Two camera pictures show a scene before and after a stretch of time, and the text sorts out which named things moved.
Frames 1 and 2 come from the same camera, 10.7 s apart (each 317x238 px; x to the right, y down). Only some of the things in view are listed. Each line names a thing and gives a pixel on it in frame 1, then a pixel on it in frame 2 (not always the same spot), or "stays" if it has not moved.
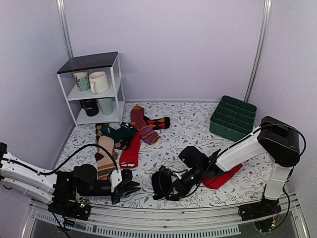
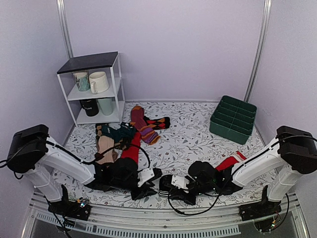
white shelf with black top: x=93 y=89 stays
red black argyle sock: x=158 y=123 stays
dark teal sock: x=125 y=130 stays
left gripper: x=124 y=190 → x=144 y=192
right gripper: x=180 y=187 → x=181 y=194
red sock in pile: x=129 y=157 stays
